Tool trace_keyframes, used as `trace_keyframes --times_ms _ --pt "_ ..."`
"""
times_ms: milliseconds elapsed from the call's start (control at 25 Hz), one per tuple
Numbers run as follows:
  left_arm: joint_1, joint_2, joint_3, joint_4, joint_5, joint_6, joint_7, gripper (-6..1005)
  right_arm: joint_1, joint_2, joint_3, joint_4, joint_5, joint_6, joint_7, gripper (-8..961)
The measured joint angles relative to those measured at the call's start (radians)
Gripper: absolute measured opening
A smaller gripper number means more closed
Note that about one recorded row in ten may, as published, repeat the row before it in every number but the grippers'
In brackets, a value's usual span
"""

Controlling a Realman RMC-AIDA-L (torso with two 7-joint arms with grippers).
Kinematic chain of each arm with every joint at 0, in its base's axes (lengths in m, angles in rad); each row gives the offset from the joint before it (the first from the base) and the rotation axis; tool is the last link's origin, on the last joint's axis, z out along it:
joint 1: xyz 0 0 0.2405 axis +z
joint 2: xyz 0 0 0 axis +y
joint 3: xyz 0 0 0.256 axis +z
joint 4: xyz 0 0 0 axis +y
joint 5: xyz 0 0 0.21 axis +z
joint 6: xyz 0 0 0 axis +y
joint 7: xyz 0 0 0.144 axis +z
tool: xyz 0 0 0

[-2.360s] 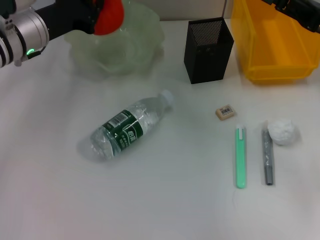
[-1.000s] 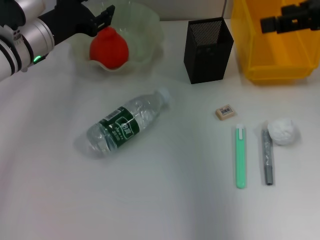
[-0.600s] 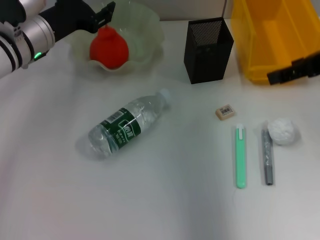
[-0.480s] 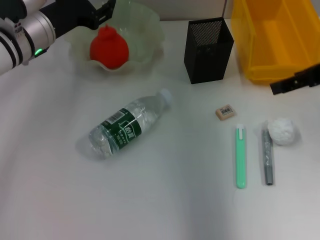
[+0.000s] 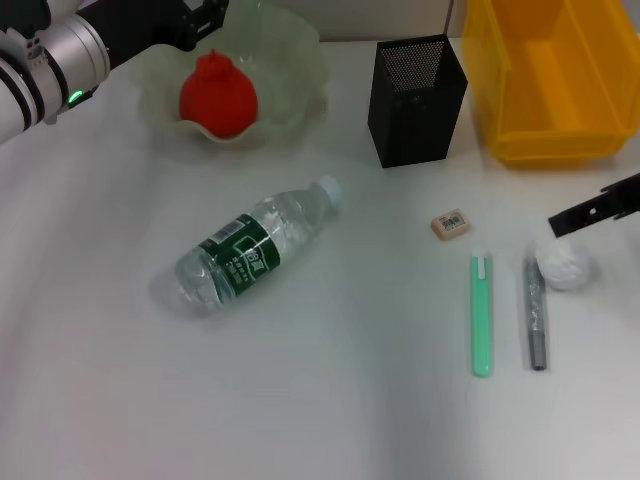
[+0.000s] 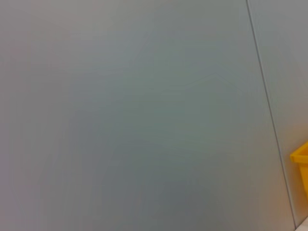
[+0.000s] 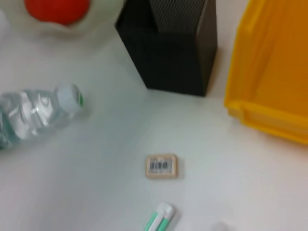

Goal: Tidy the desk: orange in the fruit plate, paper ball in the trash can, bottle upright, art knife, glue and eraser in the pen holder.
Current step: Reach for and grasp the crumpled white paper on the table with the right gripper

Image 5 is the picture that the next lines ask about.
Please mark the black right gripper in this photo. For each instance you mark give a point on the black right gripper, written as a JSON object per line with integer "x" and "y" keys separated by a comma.
{"x": 625, "y": 192}

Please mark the black mesh pen holder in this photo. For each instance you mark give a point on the black mesh pen holder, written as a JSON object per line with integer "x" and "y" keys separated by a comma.
{"x": 415, "y": 125}

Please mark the clear green-label water bottle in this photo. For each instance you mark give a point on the clear green-label water bottle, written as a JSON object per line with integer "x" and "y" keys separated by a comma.
{"x": 240, "y": 250}

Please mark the beige eraser with barcode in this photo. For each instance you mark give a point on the beige eraser with barcode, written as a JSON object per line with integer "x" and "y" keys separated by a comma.
{"x": 451, "y": 227}

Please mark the yellow plastic storage bin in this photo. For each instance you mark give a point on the yellow plastic storage bin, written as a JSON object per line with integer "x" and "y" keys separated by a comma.
{"x": 550, "y": 145}

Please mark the translucent green fruit bowl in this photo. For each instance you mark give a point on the translucent green fruit bowl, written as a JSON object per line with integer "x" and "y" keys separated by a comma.
{"x": 290, "y": 60}

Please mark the green pen with white clip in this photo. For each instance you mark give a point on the green pen with white clip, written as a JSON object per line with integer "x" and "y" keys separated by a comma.
{"x": 482, "y": 320}

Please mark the gray glitter pen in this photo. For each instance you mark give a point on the gray glitter pen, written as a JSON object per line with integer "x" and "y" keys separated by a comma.
{"x": 536, "y": 320}

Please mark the red-orange toy orange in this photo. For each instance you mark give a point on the red-orange toy orange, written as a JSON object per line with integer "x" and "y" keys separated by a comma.
{"x": 220, "y": 100}

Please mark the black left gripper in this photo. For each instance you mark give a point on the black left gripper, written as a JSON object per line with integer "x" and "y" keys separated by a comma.
{"x": 140, "y": 25}

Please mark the white paper ball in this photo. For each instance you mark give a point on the white paper ball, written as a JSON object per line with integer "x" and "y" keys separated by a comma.
{"x": 565, "y": 267}

